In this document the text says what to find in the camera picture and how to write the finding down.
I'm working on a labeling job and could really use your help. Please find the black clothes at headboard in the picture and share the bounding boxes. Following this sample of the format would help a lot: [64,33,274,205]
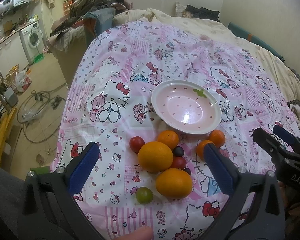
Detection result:
[182,5,220,22]

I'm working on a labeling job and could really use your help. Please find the red cherry tomato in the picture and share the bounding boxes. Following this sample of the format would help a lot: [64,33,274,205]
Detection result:
[170,157,187,170]
[129,136,145,154]

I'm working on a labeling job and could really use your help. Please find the pink Hello Kitty cloth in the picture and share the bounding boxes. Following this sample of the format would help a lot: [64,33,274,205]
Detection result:
[51,20,300,239]

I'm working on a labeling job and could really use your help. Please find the person's left hand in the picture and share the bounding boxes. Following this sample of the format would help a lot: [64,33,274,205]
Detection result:
[116,226,153,240]

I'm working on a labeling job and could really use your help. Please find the hose on floor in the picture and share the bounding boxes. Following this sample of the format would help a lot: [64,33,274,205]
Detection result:
[16,82,68,144]

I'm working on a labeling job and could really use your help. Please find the small tangerine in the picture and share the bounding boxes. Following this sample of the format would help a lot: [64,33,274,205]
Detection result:
[208,129,226,147]
[196,140,214,161]
[157,130,179,150]

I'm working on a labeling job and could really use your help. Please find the pink strawberry plate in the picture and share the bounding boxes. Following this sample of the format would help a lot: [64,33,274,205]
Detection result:
[151,80,222,135]

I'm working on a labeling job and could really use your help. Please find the pile of dark clothes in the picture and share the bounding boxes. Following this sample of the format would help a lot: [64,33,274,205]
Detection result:
[50,0,133,37]

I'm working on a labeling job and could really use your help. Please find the large orange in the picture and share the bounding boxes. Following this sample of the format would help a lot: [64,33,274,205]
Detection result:
[155,168,193,199]
[138,141,173,173]

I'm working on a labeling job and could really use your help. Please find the dark grape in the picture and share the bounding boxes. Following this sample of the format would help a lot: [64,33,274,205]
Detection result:
[172,146,184,157]
[184,168,191,175]

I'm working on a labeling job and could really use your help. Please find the white washing machine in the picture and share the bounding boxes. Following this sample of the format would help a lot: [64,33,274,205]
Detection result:
[19,20,44,65]

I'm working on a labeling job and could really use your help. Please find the white plastic bag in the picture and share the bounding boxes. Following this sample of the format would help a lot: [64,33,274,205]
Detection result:
[15,69,32,93]

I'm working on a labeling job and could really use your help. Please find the green grape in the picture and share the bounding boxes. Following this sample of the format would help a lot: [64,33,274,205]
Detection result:
[136,187,153,205]

